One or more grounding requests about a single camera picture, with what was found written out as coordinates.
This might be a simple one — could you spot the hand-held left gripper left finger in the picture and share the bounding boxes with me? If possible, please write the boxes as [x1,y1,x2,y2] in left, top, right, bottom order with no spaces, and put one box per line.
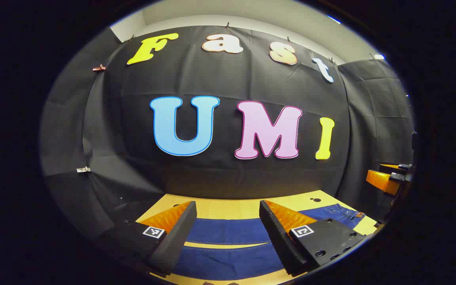
[97,201,198,277]

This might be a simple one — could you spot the black backdrop cloth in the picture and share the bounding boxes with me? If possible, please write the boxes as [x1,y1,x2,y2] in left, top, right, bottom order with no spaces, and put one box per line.
[40,26,415,238]

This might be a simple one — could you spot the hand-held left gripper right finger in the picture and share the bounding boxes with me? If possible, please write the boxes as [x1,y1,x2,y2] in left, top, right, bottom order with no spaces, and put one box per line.
[259,200,368,277]

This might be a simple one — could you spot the blue denim jeans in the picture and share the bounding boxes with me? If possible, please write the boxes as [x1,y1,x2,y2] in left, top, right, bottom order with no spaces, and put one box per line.
[171,203,366,281]

